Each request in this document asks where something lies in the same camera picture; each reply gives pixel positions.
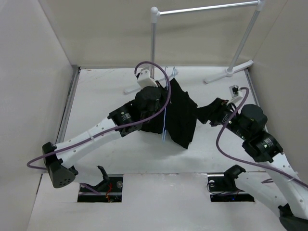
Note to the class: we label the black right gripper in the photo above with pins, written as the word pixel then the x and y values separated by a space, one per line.
pixel 221 105

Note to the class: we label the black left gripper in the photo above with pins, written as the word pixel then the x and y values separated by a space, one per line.
pixel 162 96

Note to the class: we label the black trousers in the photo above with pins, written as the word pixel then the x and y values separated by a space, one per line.
pixel 182 115

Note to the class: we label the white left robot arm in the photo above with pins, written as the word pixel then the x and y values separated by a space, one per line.
pixel 60 158

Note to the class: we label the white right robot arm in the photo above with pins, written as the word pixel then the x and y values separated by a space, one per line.
pixel 247 121

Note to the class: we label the white clothes rack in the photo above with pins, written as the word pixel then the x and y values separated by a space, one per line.
pixel 218 34

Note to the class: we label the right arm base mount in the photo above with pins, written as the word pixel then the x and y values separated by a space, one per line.
pixel 222 187

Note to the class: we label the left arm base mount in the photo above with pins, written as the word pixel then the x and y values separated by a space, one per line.
pixel 108 190

